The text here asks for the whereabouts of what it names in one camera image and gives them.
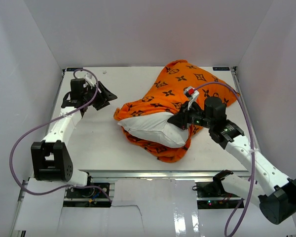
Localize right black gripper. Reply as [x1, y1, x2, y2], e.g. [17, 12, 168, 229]
[168, 101, 214, 130]

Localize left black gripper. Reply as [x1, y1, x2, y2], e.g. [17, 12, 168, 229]
[82, 80, 117, 111]

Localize white pillow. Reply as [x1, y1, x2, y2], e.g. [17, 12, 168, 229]
[118, 112, 189, 148]

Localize orange patterned pillowcase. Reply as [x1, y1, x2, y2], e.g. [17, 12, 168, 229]
[113, 60, 239, 163]

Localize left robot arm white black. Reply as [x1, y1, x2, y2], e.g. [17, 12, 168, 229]
[31, 78, 117, 197]

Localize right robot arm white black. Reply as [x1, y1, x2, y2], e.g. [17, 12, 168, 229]
[168, 97, 296, 225]

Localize left blue table label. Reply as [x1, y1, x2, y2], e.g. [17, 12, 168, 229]
[66, 67, 82, 72]

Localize blue table label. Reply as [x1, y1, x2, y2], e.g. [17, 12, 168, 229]
[213, 67, 230, 71]
[66, 67, 82, 72]

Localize right blue table label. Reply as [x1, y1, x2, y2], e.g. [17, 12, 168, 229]
[213, 67, 230, 71]

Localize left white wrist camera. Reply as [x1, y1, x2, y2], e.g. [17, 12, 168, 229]
[83, 73, 95, 88]

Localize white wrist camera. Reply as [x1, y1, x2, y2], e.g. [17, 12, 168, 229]
[83, 73, 95, 88]
[184, 86, 199, 110]

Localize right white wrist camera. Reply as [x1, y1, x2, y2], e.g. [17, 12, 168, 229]
[184, 86, 199, 110]

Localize aluminium front rail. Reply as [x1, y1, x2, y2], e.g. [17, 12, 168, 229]
[83, 169, 252, 180]

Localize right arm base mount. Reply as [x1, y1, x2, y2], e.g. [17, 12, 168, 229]
[192, 170, 240, 210]

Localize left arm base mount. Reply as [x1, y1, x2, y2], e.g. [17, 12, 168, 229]
[65, 175, 110, 201]

